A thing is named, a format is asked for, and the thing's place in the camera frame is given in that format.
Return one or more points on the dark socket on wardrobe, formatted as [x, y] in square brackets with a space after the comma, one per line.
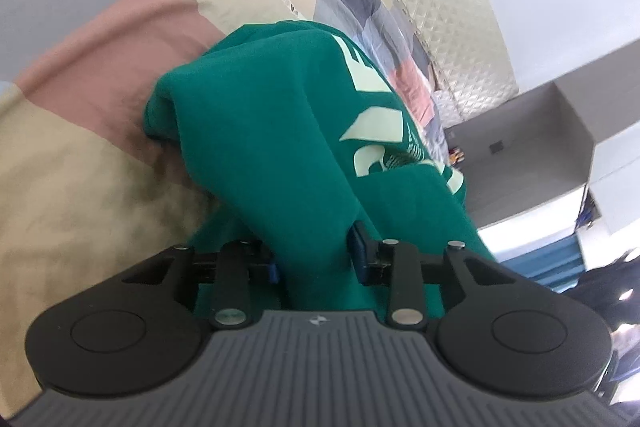
[496, 148]

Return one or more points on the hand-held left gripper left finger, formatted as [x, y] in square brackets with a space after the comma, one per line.
[231, 279]

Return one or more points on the dark cloth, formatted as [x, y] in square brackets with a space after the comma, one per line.
[607, 279]

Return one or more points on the grey wardrobe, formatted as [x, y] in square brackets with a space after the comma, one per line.
[530, 157]

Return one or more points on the green sweatshirt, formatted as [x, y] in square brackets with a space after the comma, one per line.
[280, 147]

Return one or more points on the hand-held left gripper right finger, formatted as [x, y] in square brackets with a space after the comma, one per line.
[358, 252]

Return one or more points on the blue curtain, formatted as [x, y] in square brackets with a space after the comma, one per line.
[547, 257]

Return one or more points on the patchwork bedsheet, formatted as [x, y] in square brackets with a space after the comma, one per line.
[90, 117]

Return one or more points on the cluster of small bottles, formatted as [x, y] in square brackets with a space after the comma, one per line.
[455, 154]

